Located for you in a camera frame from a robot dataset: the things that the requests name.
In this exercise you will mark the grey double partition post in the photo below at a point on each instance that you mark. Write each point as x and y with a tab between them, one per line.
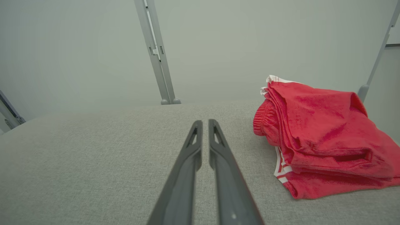
157	56

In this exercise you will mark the red white basketball shorts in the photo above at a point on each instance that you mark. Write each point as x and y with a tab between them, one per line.
312	118

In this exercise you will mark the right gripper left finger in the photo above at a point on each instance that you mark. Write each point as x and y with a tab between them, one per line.
181	187

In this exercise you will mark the grey fabric sofa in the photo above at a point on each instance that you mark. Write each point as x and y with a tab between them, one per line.
93	162

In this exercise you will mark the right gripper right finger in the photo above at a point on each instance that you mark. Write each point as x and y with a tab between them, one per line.
231	187

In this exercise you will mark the grey single partition post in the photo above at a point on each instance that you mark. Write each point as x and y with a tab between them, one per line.
378	56
9	114

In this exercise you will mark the red white basketball jersey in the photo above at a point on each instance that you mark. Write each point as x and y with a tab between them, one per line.
328	188

